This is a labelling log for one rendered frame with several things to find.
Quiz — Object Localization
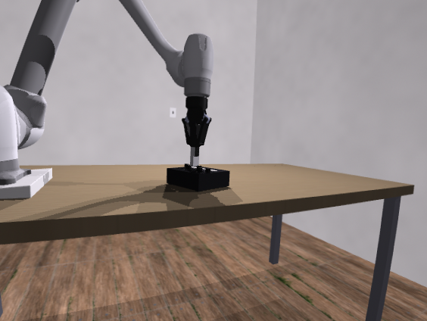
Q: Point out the black lighting desk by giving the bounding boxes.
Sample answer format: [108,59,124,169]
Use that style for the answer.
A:
[167,164,229,192]

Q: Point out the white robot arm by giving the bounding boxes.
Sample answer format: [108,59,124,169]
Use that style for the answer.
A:
[0,0,214,185]

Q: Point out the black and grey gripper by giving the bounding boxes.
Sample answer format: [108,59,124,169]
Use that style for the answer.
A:
[182,96,212,167]

